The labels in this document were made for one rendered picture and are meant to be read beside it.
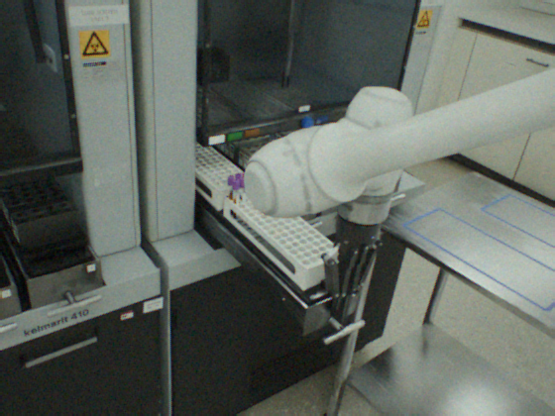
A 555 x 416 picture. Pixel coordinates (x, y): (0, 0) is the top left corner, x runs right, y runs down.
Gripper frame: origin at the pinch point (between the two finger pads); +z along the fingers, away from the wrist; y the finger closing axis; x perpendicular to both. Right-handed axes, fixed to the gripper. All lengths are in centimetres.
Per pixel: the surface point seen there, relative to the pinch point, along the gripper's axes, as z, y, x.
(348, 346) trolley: 38.4, -24.9, -16.1
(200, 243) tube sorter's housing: 6.5, 9.0, -37.5
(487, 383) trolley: 52, -61, 7
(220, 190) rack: -6.5, 4.4, -37.2
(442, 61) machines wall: 20, -224, -153
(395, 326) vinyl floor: 80, -82, -41
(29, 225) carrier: -7, 44, -41
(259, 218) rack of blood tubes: -6.4, 3.0, -23.9
